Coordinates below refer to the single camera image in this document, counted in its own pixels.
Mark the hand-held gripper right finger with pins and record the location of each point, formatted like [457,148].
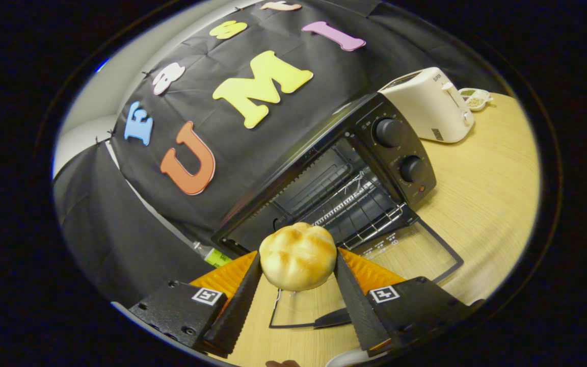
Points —
[359,311]

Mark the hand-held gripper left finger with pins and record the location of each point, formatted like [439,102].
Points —
[240,311]

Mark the round bread roll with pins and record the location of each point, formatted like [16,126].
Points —
[298,255]

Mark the black toaster oven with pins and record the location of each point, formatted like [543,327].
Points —
[398,150]

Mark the white toaster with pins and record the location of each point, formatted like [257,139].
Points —
[428,104]

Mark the white plate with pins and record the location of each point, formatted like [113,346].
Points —
[344,359]

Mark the green label plastic bottle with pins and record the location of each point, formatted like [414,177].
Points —
[214,256]

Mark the white divided snack dish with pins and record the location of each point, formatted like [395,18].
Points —
[476,98]

